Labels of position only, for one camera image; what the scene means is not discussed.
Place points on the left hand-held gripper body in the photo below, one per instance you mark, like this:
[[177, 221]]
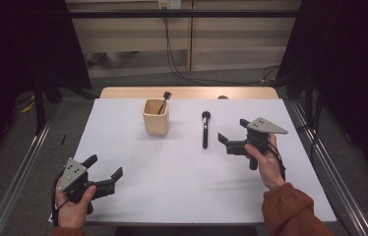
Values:
[[72, 175]]

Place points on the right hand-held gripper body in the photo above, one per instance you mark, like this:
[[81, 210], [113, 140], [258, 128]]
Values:
[[259, 131]]

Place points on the thick black makeup brush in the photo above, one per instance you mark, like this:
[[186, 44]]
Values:
[[205, 131]]

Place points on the beige square cup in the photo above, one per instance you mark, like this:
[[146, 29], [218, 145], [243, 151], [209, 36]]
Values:
[[155, 121]]

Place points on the thin black makeup brush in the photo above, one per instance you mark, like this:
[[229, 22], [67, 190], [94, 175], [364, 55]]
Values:
[[165, 100]]

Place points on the person's left hand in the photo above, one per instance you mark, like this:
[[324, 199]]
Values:
[[72, 213]]

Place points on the person's right hand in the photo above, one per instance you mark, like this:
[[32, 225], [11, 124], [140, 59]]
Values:
[[269, 170]]

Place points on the small dark round table cap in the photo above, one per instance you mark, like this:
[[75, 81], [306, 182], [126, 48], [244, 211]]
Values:
[[223, 97]]

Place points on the small black stick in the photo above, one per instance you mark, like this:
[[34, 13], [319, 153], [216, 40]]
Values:
[[63, 139]]

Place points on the white table sheet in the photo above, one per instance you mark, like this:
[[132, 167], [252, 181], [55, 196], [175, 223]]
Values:
[[185, 183]]

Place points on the black metal stand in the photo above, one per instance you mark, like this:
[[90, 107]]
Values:
[[39, 108], [309, 98]]

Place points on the dark curtain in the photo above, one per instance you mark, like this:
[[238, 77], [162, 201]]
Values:
[[352, 65], [14, 49]]

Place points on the aluminium floor rail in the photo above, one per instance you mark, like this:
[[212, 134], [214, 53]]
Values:
[[339, 170], [18, 178]]

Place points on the black horizontal frame bar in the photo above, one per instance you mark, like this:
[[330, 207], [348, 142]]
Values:
[[185, 13]]

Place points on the white wall outlet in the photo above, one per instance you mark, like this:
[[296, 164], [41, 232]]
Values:
[[169, 3]]

